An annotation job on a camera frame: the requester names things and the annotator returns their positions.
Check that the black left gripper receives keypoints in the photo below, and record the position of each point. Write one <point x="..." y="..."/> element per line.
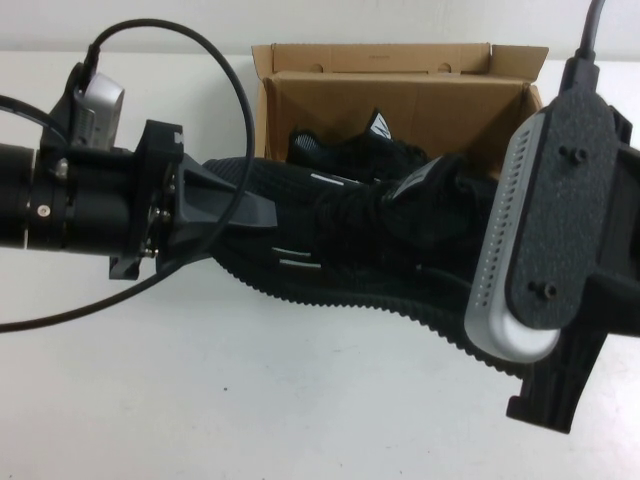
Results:
<point x="125" y="200"/>

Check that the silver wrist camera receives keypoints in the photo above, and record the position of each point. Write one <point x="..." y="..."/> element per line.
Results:
<point x="102" y="105"/>
<point x="550" y="225"/>

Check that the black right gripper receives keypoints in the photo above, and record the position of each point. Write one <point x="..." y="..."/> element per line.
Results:
<point x="631" y="225"/>

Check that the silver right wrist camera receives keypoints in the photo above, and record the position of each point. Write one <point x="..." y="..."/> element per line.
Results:
<point x="550" y="225"/>

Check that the brown cardboard shoe box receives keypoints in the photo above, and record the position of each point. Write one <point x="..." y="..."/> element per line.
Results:
<point x="425" y="100"/>

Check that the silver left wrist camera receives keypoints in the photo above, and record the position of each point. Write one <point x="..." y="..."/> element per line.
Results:
<point x="102" y="105"/>

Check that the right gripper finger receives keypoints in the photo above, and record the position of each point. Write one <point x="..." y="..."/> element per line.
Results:
<point x="560" y="385"/>

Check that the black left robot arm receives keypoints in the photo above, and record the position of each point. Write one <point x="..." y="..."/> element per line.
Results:
<point x="15" y="200"/>

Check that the black knit sneaker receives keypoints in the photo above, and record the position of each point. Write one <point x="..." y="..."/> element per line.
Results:
<point x="340" y="150"/>
<point x="350" y="250"/>

